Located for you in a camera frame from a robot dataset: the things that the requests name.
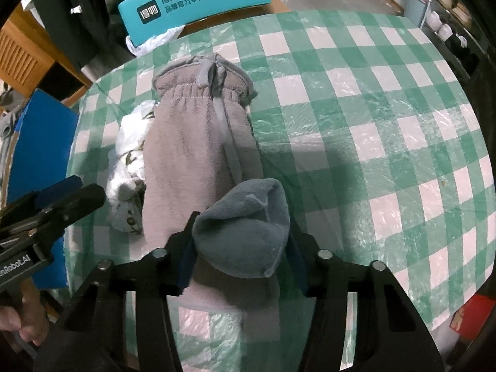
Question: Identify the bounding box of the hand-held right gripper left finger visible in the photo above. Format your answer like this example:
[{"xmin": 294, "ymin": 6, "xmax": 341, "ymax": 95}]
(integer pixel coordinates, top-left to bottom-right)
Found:
[{"xmin": 33, "ymin": 211, "xmax": 202, "ymax": 372}]

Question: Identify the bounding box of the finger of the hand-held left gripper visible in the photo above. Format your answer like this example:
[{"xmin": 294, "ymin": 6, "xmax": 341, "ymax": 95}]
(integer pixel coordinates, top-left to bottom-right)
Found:
[
  {"xmin": 0, "ymin": 175, "xmax": 83, "ymax": 222},
  {"xmin": 28, "ymin": 185, "xmax": 106, "ymax": 241}
]

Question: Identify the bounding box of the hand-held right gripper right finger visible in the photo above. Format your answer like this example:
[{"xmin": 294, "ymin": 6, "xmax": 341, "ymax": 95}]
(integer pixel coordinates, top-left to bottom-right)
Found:
[{"xmin": 285, "ymin": 221, "xmax": 446, "ymax": 372}]

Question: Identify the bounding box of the blue-grey fleece cloth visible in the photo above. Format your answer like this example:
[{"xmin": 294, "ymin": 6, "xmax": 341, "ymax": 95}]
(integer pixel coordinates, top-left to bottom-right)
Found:
[{"xmin": 192, "ymin": 178, "xmax": 290, "ymax": 279}]

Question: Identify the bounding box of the grey-pink fleece garment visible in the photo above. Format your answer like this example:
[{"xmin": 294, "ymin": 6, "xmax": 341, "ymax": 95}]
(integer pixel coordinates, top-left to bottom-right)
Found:
[{"xmin": 142, "ymin": 53, "xmax": 284, "ymax": 308}]

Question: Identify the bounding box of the person's left hand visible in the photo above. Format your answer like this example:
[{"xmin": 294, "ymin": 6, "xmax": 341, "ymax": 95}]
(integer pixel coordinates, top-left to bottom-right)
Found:
[{"xmin": 0, "ymin": 303, "xmax": 42, "ymax": 346}]

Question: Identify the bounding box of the blue cardboard box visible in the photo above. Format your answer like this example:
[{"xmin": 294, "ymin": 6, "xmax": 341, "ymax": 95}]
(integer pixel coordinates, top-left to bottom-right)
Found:
[{"xmin": 7, "ymin": 88, "xmax": 80, "ymax": 290}]

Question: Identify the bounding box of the white spotted cloth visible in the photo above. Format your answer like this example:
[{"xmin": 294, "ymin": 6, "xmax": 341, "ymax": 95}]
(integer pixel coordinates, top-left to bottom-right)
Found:
[{"xmin": 105, "ymin": 100, "xmax": 160, "ymax": 235}]

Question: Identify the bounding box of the wooden louvered wardrobe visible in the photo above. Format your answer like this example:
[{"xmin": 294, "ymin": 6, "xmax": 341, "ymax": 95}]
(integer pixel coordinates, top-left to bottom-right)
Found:
[{"xmin": 0, "ymin": 8, "xmax": 94, "ymax": 104}]

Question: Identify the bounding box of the green checked tablecloth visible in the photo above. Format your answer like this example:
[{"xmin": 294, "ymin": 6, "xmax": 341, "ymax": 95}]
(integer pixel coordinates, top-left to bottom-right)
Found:
[{"xmin": 64, "ymin": 10, "xmax": 496, "ymax": 372}]

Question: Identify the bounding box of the black hanging coat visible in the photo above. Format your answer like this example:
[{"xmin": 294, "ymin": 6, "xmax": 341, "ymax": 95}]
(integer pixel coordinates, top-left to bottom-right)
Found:
[{"xmin": 30, "ymin": 0, "xmax": 117, "ymax": 71}]

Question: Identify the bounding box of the white plastic bag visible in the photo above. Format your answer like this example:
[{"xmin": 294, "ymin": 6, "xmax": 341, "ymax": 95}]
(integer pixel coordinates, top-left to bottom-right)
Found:
[{"xmin": 126, "ymin": 25, "xmax": 187, "ymax": 59}]

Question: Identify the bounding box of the red box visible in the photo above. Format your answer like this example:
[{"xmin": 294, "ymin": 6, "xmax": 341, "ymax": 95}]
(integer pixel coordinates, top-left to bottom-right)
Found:
[{"xmin": 449, "ymin": 294, "xmax": 489, "ymax": 339}]

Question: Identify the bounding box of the brown cardboard box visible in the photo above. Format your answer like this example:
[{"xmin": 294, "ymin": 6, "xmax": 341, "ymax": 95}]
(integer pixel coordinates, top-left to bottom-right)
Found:
[{"xmin": 182, "ymin": 0, "xmax": 294, "ymax": 36}]

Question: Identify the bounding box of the pair of black shoes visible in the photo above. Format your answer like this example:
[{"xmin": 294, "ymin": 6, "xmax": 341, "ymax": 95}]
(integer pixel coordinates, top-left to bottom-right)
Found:
[{"xmin": 445, "ymin": 35, "xmax": 480, "ymax": 71}]

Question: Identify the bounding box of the pair of white shoes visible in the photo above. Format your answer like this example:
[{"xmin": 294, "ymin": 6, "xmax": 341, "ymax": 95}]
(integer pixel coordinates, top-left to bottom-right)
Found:
[{"xmin": 427, "ymin": 11, "xmax": 455, "ymax": 42}]

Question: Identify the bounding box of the shoe rack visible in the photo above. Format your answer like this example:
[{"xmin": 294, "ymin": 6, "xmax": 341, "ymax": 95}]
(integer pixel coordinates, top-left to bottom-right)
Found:
[{"xmin": 403, "ymin": 0, "xmax": 489, "ymax": 80}]

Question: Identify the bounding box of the pair of brown shoes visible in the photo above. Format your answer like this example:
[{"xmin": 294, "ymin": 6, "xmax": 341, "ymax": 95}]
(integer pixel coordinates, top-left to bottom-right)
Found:
[{"xmin": 433, "ymin": 0, "xmax": 472, "ymax": 21}]

